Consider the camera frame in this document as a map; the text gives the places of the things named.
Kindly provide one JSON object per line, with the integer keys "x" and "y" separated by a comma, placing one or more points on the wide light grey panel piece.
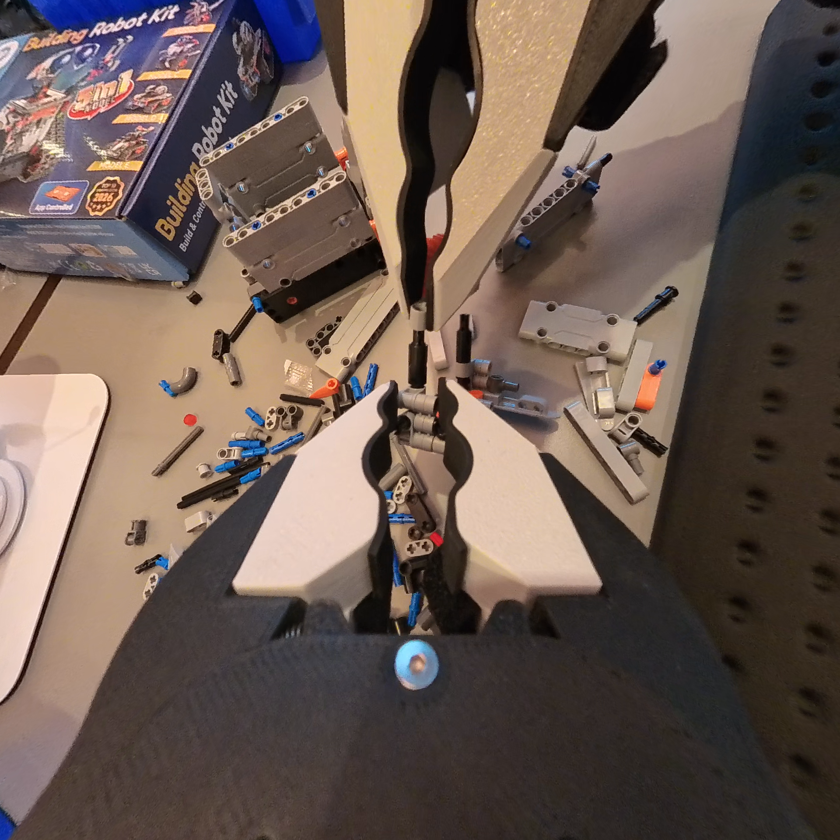
{"x": 357, "y": 328}

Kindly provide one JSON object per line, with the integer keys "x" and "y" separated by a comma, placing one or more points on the black perforated mat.
{"x": 761, "y": 460}

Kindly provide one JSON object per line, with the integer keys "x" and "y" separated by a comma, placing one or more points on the small orange curved piece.
{"x": 649, "y": 390}

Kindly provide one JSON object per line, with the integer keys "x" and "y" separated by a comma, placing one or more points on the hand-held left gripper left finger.
{"x": 309, "y": 532}

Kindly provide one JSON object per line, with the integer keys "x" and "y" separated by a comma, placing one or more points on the small grey connector piece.
{"x": 420, "y": 414}

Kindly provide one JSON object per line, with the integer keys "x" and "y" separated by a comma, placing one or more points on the white booklet stand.
{"x": 40, "y": 525}

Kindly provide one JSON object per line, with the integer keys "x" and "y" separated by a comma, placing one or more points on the blue plastic bin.
{"x": 289, "y": 26}

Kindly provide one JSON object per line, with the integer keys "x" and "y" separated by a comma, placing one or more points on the thin black axle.
{"x": 418, "y": 355}

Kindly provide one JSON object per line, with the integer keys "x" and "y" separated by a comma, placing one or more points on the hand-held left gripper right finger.
{"x": 532, "y": 532}

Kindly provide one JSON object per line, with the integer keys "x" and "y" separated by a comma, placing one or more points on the blue robot kit box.
{"x": 131, "y": 171}

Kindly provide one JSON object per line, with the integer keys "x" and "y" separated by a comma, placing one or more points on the grey building kit robot assembly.
{"x": 289, "y": 210}

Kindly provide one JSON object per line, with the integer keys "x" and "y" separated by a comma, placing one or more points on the small light grey plate piece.
{"x": 571, "y": 326}

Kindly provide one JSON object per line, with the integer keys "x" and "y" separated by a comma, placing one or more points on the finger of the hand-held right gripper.
{"x": 374, "y": 92}
{"x": 519, "y": 118}

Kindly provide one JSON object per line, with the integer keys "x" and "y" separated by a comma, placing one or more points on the pile of small building pieces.
{"x": 263, "y": 453}

